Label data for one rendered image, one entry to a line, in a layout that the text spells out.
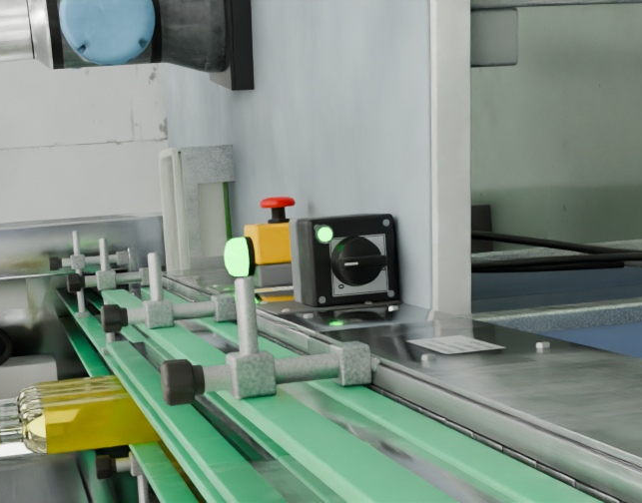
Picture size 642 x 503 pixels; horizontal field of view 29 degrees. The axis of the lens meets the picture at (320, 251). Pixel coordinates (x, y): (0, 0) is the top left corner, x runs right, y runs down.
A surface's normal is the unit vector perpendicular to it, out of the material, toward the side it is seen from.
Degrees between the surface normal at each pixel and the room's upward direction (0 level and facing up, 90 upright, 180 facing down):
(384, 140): 0
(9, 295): 90
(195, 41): 71
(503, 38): 90
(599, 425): 90
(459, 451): 90
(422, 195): 0
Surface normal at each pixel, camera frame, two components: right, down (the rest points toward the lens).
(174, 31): -0.07, 0.44
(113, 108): 0.25, 0.03
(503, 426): -0.97, 0.08
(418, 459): -0.07, -1.00
